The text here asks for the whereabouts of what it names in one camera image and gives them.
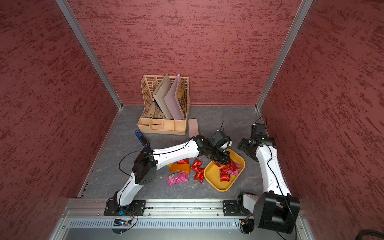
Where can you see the magenta tea bag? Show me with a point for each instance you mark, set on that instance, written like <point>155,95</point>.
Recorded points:
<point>233,169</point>
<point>177,178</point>

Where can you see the pink eraser case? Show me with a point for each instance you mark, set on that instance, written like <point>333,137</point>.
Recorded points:
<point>193,127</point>

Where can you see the orange tea bag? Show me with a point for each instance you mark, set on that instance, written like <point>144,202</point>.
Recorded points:
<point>184,168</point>

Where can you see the blue stapler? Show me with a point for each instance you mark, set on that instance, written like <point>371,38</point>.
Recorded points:
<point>142,138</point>

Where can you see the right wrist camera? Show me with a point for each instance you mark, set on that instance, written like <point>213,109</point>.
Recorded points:
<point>258,130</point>

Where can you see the beige folder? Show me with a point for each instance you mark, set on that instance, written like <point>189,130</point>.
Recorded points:
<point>160,94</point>

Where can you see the red tea bag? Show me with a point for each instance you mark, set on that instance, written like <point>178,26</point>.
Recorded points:
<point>196,165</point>
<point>199,176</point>
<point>224,174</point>
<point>184,161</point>

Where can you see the pink folder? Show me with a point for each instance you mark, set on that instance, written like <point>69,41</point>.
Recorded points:
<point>172,101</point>

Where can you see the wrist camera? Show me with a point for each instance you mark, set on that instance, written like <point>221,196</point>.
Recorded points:
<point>258,130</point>
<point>220,141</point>

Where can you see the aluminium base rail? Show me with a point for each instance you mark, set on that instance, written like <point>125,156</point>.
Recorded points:
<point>164,219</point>

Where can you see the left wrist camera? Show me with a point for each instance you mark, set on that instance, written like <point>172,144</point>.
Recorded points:
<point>220,141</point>

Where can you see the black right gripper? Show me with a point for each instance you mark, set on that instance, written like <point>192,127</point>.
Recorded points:
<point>242,146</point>

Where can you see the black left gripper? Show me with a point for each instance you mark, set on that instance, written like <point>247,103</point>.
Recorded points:
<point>224,159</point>

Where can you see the beige plastic file organizer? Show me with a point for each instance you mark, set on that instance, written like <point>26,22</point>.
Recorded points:
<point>153,120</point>

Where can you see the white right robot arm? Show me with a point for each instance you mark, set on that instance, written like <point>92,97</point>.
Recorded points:
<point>276,209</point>

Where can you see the red tea bag top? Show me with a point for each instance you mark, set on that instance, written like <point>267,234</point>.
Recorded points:
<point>224,174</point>

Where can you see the yellow plastic storage box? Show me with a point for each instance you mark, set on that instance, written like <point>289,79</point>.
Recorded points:
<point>212,173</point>

